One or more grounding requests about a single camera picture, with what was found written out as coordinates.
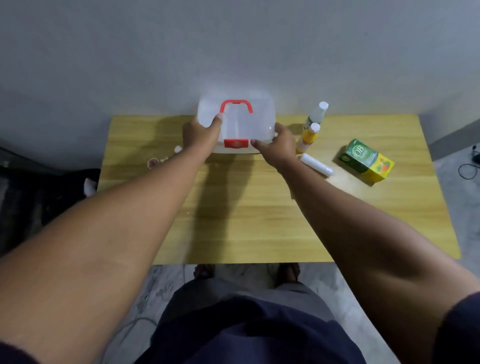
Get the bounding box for green and yellow carton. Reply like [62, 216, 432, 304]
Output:
[339, 139, 395, 184]

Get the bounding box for white bottle green label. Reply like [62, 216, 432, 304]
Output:
[303, 101, 329, 130]

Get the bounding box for person's foot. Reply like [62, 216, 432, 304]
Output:
[193, 263, 216, 281]
[275, 262, 301, 287]

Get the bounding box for grey cable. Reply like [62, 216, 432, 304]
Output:
[99, 317, 159, 364]

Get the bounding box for person's right foot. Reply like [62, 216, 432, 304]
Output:
[275, 262, 301, 287]

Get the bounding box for yellow bottle white cap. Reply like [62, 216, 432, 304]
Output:
[296, 122, 321, 154]

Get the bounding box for white plastic tube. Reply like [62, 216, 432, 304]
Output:
[299, 153, 335, 178]

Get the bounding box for wooden table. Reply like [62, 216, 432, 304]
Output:
[97, 114, 461, 265]

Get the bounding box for person's grey shorts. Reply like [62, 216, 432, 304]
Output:
[157, 277, 336, 338]

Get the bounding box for clear plastic box red handle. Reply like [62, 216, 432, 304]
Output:
[197, 92, 277, 155]

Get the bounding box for person's left forearm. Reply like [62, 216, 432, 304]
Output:
[0, 147, 211, 364]

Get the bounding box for person's left foot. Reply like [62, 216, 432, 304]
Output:
[193, 263, 216, 281]

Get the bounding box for black cable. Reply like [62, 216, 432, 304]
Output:
[457, 144, 480, 181]

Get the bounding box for person's dark blue shirt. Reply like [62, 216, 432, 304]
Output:
[0, 292, 480, 364]

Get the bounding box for person's right hand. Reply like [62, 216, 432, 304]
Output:
[250, 122, 298, 173]

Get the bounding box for dark bedding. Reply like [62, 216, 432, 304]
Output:
[0, 165, 101, 257]

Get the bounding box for person's right forearm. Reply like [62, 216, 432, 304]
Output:
[278, 155, 480, 364]

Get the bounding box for person's left hand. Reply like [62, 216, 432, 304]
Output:
[182, 114, 223, 158]

